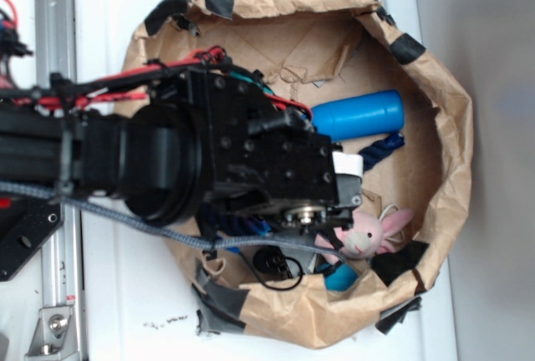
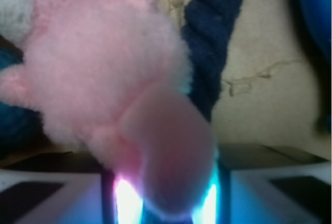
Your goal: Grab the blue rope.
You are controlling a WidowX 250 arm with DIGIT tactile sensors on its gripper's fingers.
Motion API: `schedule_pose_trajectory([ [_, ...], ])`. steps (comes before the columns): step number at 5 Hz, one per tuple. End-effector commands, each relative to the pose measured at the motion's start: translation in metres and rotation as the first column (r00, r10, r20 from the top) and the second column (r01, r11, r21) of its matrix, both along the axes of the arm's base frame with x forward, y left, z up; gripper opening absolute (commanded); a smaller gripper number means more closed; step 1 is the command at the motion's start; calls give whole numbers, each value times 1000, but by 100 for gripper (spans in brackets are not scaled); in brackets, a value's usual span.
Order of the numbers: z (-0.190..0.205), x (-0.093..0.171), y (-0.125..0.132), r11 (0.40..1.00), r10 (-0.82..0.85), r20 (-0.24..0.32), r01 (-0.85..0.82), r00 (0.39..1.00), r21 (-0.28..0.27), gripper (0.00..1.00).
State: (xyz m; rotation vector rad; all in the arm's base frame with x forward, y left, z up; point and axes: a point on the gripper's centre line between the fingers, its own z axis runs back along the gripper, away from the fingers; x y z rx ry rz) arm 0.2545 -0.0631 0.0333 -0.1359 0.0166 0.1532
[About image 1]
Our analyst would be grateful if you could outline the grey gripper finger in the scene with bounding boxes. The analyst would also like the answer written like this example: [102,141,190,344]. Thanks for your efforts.
[334,174,363,218]

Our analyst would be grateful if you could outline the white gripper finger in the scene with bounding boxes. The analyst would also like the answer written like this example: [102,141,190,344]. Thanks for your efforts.
[332,151,364,177]

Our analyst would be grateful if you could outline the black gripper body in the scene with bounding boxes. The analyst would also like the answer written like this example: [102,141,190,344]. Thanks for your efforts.
[184,71,339,218]

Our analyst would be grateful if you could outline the dark blue rope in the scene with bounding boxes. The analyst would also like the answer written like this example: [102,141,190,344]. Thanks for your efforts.
[196,131,405,238]

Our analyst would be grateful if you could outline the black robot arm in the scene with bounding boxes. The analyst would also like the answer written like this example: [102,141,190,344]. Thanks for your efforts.
[1,66,363,226]

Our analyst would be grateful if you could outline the pink plush bunny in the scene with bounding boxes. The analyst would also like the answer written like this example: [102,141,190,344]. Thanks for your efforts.
[314,208,414,260]

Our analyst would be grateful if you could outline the blue plastic toy bottle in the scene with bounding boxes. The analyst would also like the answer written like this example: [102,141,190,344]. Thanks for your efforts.
[312,90,405,141]

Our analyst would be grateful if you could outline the teal felt ball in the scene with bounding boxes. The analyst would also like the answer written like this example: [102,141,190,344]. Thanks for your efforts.
[316,263,359,292]

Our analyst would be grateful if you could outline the brown paper bag bin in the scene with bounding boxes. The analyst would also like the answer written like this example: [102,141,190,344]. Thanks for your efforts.
[124,0,473,348]

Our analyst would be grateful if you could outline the grey braided cable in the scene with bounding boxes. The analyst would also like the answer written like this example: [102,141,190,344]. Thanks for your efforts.
[0,180,348,263]

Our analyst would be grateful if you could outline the red and black wire bundle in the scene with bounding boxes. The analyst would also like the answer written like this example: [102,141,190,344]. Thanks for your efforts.
[0,0,314,124]

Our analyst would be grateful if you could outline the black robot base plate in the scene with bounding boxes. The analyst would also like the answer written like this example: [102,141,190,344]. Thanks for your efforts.
[1,197,62,282]

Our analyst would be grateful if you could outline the metal corner bracket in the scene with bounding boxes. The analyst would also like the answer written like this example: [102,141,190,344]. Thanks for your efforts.
[24,305,79,360]

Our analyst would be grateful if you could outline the aluminium extrusion rail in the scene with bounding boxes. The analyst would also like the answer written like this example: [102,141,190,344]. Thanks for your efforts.
[35,0,89,360]

